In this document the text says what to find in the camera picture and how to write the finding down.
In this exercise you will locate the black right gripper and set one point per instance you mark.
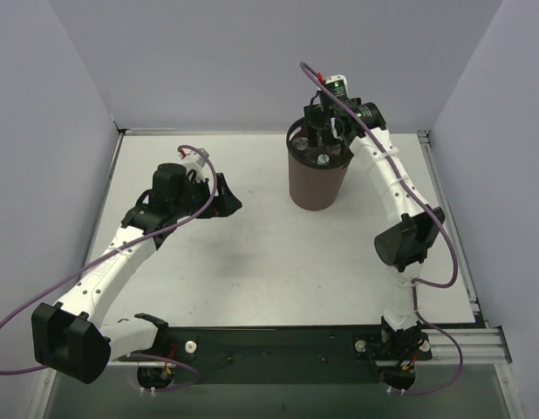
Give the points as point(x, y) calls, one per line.
point(317, 118)

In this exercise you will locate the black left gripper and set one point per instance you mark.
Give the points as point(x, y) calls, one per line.
point(215, 195)

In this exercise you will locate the orange tea bottle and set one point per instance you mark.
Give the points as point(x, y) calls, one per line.
point(323, 160)

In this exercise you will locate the clear unlabelled plastic bottle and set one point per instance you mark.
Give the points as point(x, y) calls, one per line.
point(334, 149)

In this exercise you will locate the clear bottle orange blue label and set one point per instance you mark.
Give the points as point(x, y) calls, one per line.
point(301, 144)

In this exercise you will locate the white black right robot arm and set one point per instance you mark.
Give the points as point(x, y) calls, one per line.
point(412, 228)

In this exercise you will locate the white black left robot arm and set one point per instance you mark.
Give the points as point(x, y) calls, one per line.
point(95, 305)

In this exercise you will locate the brown plastic bin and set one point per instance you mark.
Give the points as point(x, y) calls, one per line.
point(313, 187)

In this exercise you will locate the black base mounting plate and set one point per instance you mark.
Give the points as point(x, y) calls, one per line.
point(281, 355)

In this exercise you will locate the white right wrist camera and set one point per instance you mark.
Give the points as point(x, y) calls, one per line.
point(337, 84)

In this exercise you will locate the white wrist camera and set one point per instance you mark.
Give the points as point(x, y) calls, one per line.
point(195, 159)
point(337, 84)

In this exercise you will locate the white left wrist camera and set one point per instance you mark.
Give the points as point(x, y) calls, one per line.
point(195, 159)

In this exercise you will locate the aluminium table edge rail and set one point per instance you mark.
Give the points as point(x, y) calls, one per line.
point(121, 171)

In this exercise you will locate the aluminium front rail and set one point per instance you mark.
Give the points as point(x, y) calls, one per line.
point(449, 344)

